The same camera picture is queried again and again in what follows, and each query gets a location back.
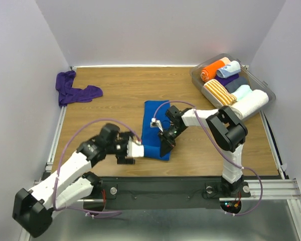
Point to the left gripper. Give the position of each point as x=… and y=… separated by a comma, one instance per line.
x=120, y=157

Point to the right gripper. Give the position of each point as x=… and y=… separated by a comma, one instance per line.
x=166, y=146

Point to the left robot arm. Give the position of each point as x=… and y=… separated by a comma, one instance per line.
x=35, y=209

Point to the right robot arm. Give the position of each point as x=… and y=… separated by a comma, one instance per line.
x=227, y=132

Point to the orange striped rolled towel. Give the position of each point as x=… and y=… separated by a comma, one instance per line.
x=219, y=92

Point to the purple rolled towel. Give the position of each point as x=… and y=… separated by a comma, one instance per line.
x=225, y=81

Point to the dark grey rolled towel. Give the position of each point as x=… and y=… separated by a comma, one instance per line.
x=235, y=84

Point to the pale teal rolled towel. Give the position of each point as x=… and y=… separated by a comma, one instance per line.
x=242, y=91

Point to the white rolled towel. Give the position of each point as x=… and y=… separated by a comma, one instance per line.
x=249, y=104

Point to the light blue patterned rolled towel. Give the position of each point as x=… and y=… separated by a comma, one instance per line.
x=228, y=70

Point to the clear plastic bin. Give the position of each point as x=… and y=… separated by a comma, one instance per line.
x=254, y=83

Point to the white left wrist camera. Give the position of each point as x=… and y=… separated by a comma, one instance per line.
x=135, y=149

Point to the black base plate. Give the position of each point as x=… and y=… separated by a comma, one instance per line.
x=128, y=193

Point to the aluminium frame rail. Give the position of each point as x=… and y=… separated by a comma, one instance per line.
x=266, y=189

